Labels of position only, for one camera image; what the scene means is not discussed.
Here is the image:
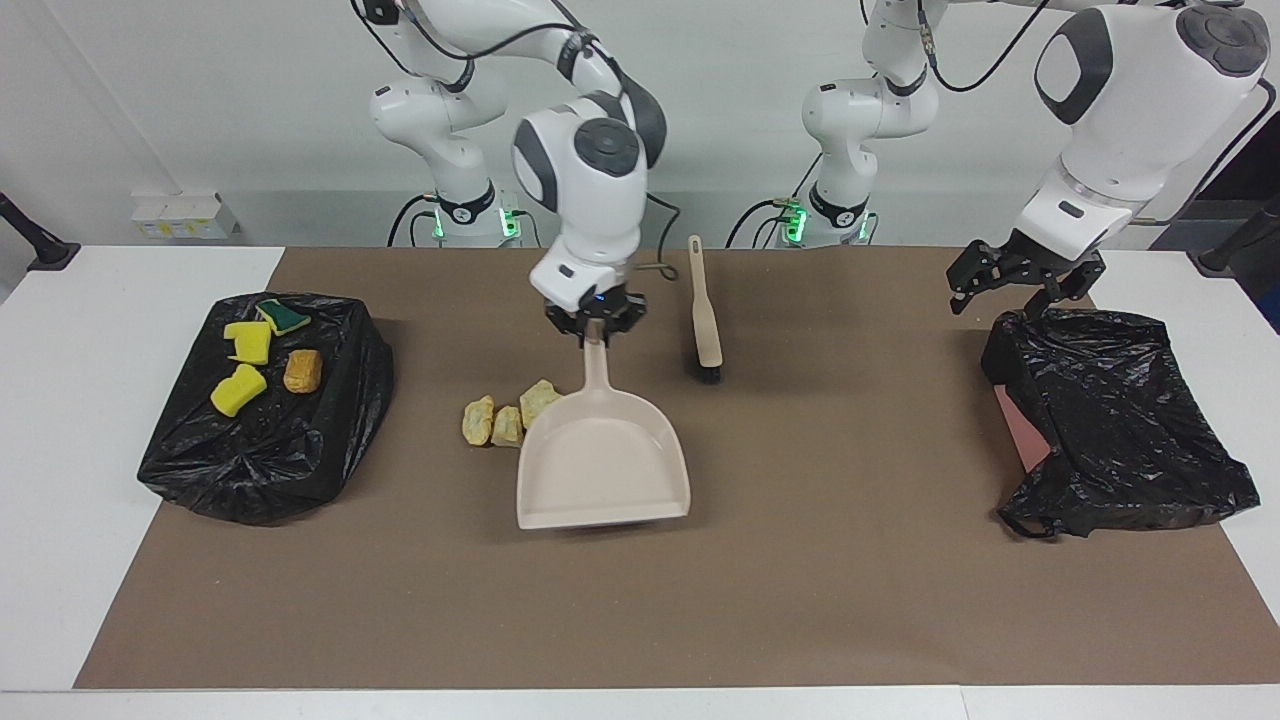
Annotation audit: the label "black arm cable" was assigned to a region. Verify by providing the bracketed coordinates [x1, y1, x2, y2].
[350, 0, 683, 286]
[915, 0, 1279, 226]

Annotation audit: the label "black trash bag bin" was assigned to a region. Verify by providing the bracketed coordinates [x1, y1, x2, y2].
[137, 292, 394, 526]

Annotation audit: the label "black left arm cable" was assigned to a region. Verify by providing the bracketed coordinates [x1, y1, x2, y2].
[915, 0, 1279, 226]

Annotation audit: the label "beige plastic dustpan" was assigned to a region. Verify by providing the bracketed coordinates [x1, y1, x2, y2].
[515, 335, 691, 531]

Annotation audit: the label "black mount stand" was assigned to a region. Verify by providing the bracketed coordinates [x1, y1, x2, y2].
[0, 192, 81, 271]
[1190, 195, 1280, 276]

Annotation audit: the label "orange-brown sponge chunk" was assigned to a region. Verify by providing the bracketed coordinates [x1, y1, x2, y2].
[283, 348, 323, 395]

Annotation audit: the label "yellow sponge piece green backing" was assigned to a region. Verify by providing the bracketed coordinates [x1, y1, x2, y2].
[255, 300, 313, 337]

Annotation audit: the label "black right base cable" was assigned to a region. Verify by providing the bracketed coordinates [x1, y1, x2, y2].
[388, 193, 443, 248]

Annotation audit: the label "dark partition panel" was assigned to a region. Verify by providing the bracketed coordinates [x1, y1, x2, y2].
[1150, 110, 1280, 331]

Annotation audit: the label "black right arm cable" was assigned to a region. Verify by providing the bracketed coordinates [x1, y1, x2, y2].
[350, 0, 683, 286]

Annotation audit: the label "white socket box yellow label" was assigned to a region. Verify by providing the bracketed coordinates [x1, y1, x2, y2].
[130, 190, 241, 241]

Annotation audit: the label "black base cable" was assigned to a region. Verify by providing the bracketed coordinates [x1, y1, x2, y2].
[388, 193, 443, 248]
[727, 150, 823, 248]

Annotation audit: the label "black trash bag pink box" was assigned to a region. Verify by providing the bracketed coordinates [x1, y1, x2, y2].
[980, 308, 1261, 541]

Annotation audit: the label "beige hand brush black bristles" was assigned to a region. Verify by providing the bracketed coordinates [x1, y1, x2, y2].
[687, 235, 724, 385]

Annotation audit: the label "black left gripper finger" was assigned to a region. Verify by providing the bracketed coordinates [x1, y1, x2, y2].
[947, 243, 1004, 316]
[1025, 262, 1106, 321]

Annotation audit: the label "black left base cable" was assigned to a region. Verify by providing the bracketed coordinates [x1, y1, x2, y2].
[727, 150, 823, 248]

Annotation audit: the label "large brown table mat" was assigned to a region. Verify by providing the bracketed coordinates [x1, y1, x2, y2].
[73, 247, 1280, 691]

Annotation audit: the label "pink box under bag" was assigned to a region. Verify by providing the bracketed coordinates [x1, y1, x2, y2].
[993, 385, 1053, 471]

